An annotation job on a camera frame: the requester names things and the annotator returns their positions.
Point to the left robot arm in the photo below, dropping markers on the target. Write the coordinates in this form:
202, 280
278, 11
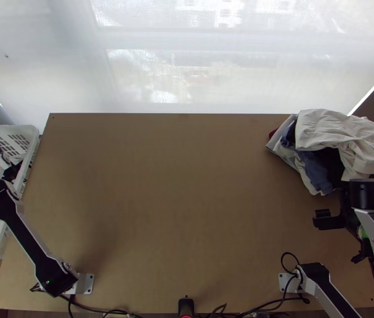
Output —
24, 232

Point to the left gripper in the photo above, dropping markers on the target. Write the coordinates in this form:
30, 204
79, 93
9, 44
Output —
12, 173

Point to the heap of clothes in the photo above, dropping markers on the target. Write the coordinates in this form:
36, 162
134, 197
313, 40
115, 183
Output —
332, 132

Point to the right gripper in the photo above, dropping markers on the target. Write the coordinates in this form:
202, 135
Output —
334, 223

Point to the white laundry basket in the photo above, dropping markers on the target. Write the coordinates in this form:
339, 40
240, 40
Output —
14, 135

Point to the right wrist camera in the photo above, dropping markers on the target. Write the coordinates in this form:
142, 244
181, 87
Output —
323, 213

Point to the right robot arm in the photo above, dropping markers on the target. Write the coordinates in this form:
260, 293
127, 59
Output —
319, 281

